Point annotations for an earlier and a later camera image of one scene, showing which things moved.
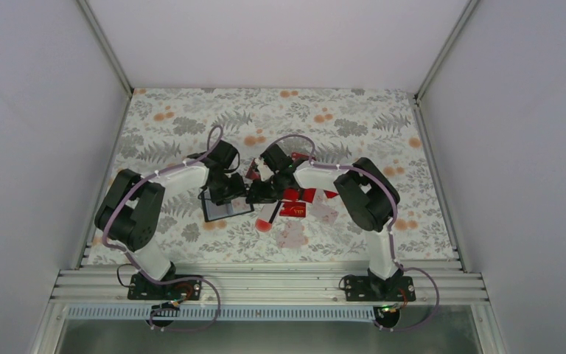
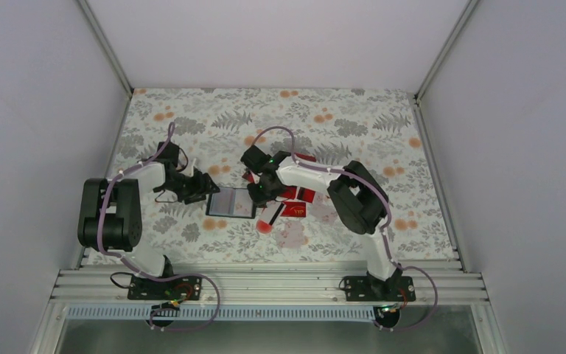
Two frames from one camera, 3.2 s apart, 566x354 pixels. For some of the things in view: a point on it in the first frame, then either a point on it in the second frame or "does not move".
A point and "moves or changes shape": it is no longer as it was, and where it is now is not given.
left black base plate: [140, 287] does not move
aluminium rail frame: [268, 285] does not move
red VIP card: [298, 155] does not move
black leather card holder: [211, 211] moves or changes shape
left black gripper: [238, 190] → [200, 188]
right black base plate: [372, 288] does not move
